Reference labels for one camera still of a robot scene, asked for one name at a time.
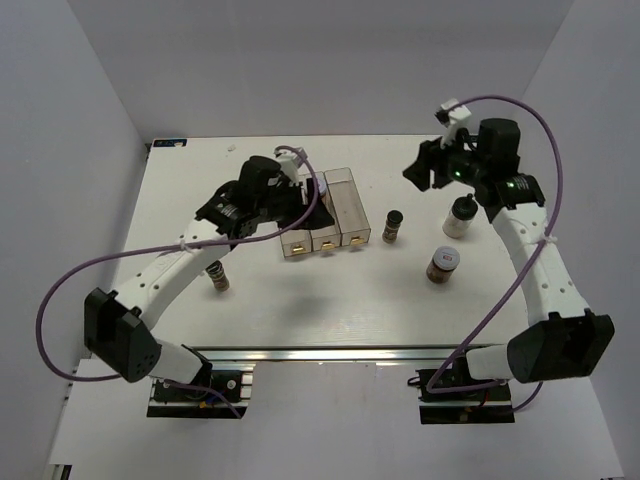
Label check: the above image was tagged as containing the blue label sticker left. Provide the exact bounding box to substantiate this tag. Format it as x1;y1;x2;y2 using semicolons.
152;138;187;148

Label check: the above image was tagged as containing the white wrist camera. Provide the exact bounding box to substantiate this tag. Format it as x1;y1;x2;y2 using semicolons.
274;145;307;184
435;98;472;149

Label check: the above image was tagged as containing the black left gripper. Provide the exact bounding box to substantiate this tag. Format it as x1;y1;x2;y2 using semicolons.
256;178;335;231

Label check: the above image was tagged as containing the brown jar white lid front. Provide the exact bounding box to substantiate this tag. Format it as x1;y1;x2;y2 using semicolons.
426;246;460;284

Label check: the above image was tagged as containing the left black-cap spice bottle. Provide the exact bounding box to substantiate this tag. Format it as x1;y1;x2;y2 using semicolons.
205;260;230;292

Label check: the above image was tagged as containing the right white salt shaker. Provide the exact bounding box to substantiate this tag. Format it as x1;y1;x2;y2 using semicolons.
442;194;478;239

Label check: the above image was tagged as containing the right clear organizer bin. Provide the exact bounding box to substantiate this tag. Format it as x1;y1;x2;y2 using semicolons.
324;167;371;247

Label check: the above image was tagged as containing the left clear organizer bin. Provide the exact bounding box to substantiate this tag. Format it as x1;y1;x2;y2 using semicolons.
280;230;312;259

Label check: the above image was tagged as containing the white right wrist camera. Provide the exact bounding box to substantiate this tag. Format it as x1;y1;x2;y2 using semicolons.
435;98;472;149

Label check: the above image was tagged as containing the middle clear organizer bin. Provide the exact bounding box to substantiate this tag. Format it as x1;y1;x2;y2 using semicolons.
309;172;341;252

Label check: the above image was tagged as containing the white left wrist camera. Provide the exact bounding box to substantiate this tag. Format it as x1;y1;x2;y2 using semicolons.
274;145;307;184

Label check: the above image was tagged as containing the small black-cap spice bottle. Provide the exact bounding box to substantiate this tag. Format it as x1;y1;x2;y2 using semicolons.
382;210;404;244

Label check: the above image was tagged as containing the aluminium table edge rail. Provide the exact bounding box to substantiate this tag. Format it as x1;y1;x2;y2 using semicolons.
189;344;501;364

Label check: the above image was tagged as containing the clear organizer bin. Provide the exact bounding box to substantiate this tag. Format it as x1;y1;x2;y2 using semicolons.
309;172;341;252
324;167;371;247
280;230;312;259

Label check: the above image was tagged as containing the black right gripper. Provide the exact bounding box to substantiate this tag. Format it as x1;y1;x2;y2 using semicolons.
402;127;487;193

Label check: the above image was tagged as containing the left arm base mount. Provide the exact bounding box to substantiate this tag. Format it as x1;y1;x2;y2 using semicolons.
146;359;254;420

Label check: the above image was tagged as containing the brown jar white lid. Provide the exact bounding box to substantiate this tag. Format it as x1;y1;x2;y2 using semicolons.
317;179;328;200
426;246;460;284

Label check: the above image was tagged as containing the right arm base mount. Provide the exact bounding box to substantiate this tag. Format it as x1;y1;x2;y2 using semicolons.
406;369;515;425

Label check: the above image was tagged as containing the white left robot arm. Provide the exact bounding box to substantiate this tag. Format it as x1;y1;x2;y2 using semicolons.
84;146;334;399

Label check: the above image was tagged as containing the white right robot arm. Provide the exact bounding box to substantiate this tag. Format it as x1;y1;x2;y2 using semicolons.
403;118;614;399

